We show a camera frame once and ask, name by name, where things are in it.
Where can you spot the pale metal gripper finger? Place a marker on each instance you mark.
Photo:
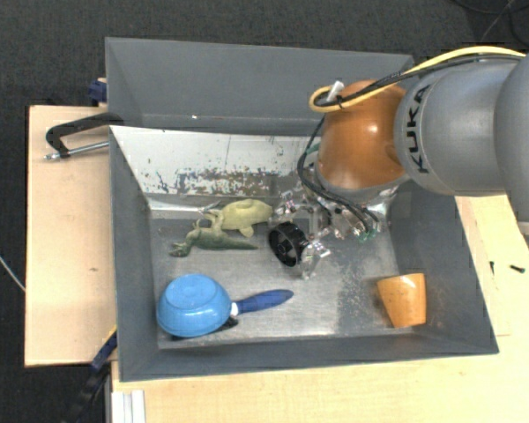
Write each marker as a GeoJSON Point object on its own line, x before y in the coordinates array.
{"type": "Point", "coordinates": [288, 206]}
{"type": "Point", "coordinates": [314, 256]}

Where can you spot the pale green toy animal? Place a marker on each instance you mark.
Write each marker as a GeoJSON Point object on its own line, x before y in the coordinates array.
{"type": "Point", "coordinates": [244, 214]}

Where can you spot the grey metal bin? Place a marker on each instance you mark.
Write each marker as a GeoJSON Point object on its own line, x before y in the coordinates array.
{"type": "Point", "coordinates": [357, 280]}

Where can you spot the dark green toy dinosaur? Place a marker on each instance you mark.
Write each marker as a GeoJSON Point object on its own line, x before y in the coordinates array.
{"type": "Point", "coordinates": [213, 239]}

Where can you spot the orange cup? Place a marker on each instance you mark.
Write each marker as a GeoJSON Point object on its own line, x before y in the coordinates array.
{"type": "Point", "coordinates": [404, 300]}

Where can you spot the blue toy pan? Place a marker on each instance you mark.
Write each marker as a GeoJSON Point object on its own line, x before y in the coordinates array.
{"type": "Point", "coordinates": [194, 306]}

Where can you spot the small black screw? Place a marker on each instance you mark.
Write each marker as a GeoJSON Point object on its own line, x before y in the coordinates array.
{"type": "Point", "coordinates": [517, 269]}

